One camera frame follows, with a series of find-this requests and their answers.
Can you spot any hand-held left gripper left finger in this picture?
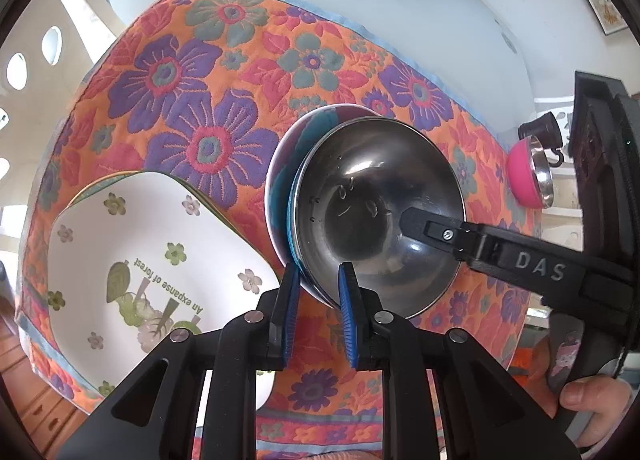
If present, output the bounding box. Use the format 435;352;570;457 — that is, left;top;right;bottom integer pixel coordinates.
55;261;302;460

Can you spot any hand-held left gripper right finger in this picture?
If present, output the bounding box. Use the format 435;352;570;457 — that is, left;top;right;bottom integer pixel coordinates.
338;261;583;460

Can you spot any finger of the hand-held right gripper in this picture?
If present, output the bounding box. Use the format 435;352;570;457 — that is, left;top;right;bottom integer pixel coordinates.
398;207;593;321

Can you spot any stainless steel bowl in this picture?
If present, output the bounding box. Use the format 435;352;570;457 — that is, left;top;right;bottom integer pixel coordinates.
286;117;467;319

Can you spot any white and blue bowl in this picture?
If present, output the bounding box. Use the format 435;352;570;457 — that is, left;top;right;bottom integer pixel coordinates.
265;103;381;311

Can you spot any white floral plate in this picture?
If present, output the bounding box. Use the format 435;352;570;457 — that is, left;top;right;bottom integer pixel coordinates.
60;169;236;241
46;171;281;413

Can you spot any person's right hand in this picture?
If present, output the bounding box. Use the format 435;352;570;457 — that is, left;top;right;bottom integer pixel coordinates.
542;375;633;451

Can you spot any pink steel bowl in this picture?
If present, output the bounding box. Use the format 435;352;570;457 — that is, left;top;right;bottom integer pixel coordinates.
507;135;556;207

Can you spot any dark brown small jug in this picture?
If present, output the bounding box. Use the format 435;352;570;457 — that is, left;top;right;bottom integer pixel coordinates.
517;112;566;166

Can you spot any pale printed cloth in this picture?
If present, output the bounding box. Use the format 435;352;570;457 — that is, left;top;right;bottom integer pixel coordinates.
549;313;585;386

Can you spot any floral orange placemat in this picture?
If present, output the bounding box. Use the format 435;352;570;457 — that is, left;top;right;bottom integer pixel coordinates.
15;0;543;460

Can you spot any wooden drawer cabinet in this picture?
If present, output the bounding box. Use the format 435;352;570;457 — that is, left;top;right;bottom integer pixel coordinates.
0;335;91;451

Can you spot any white chair with oval holes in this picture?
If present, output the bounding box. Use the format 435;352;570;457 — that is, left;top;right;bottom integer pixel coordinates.
0;0;121;221

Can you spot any framed wall picture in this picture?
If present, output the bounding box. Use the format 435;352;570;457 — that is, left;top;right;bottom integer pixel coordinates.
571;0;630;36

